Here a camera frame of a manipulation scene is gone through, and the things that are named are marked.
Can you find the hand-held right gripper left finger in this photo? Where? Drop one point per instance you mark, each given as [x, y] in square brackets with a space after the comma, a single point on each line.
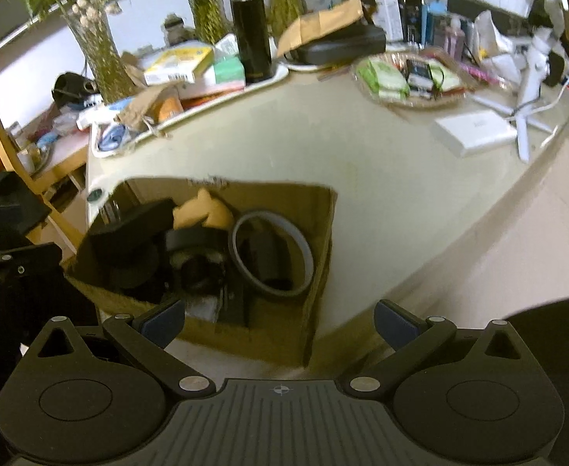
[165, 323]

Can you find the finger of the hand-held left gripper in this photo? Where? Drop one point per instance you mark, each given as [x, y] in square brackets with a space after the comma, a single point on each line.
[27, 262]

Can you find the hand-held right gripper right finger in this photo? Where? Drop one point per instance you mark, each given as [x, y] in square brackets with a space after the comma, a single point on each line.
[396, 325]

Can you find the black electrical tape roll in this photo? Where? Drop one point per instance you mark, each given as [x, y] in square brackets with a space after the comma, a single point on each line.
[194, 239]

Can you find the black round lens filter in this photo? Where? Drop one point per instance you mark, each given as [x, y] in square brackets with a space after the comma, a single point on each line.
[234, 252]

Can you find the black power adapter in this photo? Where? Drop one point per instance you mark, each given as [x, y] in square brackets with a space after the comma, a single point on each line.
[129, 223]

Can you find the brown cardboard box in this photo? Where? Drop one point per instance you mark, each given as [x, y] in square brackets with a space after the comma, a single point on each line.
[284, 330]

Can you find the tan bread-shaped toy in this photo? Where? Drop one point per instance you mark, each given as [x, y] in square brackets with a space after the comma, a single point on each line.
[202, 211]

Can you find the black round cap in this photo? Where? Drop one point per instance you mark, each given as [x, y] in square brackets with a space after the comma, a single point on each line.
[94, 195]

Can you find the white blue face mask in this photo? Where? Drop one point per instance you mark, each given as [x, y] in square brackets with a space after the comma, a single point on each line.
[112, 138]

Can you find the black bag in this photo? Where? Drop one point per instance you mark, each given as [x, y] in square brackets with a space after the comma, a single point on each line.
[70, 87]

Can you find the crumpled brown paper bag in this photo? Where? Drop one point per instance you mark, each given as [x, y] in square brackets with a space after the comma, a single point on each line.
[141, 107]

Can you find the orange packet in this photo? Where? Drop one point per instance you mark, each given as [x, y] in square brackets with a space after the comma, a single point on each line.
[170, 107]

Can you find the white flat box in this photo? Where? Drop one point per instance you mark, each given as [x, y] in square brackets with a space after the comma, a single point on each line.
[473, 131]

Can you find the clear glass bowl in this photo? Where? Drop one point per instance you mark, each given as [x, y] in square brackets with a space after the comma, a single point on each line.
[410, 103]

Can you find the yellow carton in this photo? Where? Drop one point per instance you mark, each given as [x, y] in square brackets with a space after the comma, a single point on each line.
[177, 65]

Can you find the white gimbal tripod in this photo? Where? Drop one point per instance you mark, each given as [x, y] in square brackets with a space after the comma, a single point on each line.
[523, 141]

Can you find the grey small figurine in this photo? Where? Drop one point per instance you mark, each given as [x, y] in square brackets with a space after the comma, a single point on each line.
[175, 29]

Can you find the green wipe pack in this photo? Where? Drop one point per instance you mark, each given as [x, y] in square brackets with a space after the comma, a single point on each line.
[447, 77]
[381, 80]

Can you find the black device packet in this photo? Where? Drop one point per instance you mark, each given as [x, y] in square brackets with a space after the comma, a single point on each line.
[418, 75]

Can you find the green tissue pack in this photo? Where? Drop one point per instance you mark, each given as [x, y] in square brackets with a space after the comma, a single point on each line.
[228, 73]

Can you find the white tray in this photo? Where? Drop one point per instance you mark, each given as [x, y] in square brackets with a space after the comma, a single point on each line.
[274, 77]

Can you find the glass vase with green stems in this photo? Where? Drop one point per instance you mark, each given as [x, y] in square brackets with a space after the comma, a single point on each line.
[206, 14]

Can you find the black zip case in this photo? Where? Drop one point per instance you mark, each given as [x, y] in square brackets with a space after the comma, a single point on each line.
[342, 46]

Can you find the pink liquid bottle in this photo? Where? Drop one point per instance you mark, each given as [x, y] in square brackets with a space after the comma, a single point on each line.
[454, 43]

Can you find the black thermos bottle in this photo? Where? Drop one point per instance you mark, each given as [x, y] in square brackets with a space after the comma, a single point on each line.
[250, 34]

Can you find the blue carton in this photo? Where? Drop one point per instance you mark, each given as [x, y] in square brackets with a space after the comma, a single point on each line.
[435, 24]

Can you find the crumpled white plastic bag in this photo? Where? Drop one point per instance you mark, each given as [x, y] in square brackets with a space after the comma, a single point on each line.
[488, 34]

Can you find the black carton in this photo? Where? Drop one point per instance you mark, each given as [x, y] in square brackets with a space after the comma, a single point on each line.
[413, 19]

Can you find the white carton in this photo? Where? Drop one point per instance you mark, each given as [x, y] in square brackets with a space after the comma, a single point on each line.
[388, 14]

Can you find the brown envelope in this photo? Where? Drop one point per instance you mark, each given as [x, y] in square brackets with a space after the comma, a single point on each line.
[318, 24]

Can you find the glass vase with dried flowers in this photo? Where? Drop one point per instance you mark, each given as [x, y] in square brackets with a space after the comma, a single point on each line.
[284, 5]

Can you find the wooden chair frame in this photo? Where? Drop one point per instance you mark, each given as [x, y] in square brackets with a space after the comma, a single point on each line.
[5, 148]

